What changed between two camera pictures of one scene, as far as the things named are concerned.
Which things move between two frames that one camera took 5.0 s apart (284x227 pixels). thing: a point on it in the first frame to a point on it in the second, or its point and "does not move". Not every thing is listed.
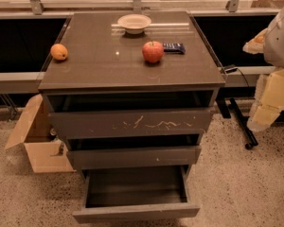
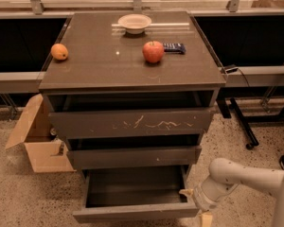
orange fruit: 59,51 does not move
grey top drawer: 115,113 does not move
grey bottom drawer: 135,193 does not move
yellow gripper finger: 256,45 to 189,192
